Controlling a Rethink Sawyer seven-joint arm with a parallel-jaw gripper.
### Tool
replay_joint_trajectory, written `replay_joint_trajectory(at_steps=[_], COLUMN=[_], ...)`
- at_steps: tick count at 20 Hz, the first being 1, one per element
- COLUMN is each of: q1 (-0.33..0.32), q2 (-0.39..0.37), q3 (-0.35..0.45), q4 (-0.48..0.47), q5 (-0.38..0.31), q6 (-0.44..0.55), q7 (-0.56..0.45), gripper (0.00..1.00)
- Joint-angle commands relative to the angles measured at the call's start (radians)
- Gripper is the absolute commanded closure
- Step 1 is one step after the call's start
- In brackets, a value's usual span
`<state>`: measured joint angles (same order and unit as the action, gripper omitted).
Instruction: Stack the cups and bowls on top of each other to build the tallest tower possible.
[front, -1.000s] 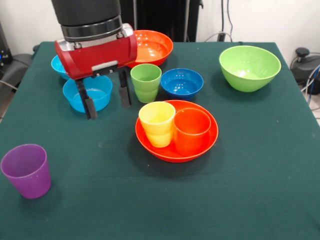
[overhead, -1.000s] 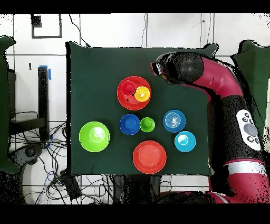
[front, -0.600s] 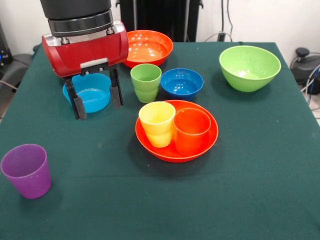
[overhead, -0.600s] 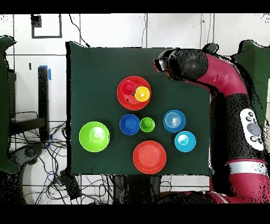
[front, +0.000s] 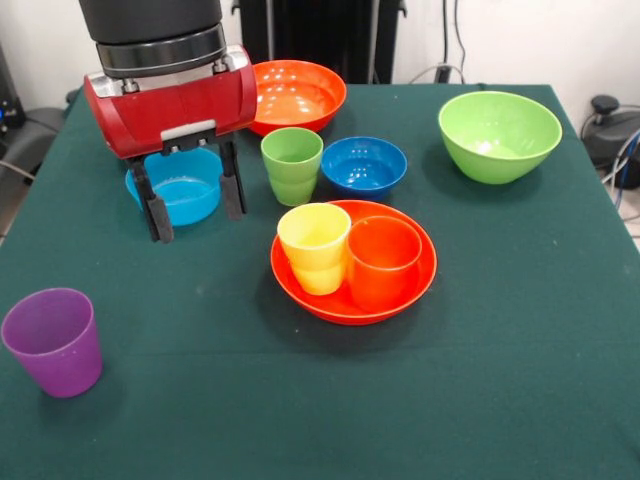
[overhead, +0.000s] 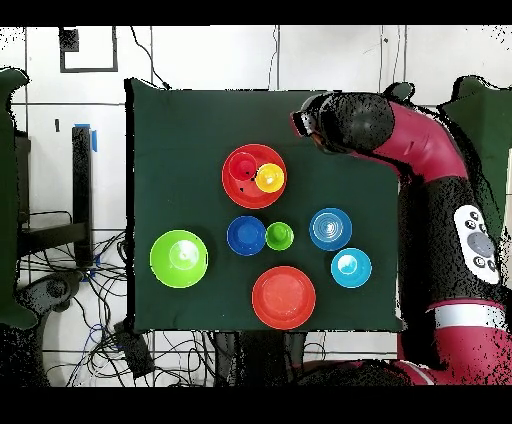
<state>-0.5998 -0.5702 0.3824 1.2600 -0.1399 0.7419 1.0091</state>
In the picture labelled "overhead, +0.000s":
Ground blue tape strip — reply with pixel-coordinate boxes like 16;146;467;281
74;122;98;154

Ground yellow plastic cup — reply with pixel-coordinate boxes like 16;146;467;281
254;162;286;195

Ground light blue plastic bowl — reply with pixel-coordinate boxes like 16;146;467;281
330;247;374;290

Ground dark green tablecloth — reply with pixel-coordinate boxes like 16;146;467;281
124;77;415;335

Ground orange plastic bowl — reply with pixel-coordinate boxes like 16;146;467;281
221;143;288;210
251;265;317;331

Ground black cable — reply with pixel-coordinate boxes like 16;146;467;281
129;25;172;90

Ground tangled floor cables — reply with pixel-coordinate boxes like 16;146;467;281
19;229;217;387

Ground green plastic cup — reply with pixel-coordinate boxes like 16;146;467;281
264;221;296;252

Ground black square frame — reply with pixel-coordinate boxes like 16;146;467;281
58;25;119;74

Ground green plastic bowl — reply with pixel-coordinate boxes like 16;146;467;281
149;229;210;290

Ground orange plastic cup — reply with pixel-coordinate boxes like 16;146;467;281
227;150;259;181

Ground blue ribbed plastic bowl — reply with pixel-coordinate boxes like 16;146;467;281
308;206;354;252

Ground black metal post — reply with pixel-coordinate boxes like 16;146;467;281
71;124;95;268

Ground grey pedestal foot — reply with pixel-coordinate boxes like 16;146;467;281
15;270;86;314

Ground dark green cloth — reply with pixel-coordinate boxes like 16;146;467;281
0;66;39;330
437;75;512;249

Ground black power brick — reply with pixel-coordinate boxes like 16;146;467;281
113;321;156;379

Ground dark blue plastic bowl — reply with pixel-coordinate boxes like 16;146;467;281
226;215;268;257

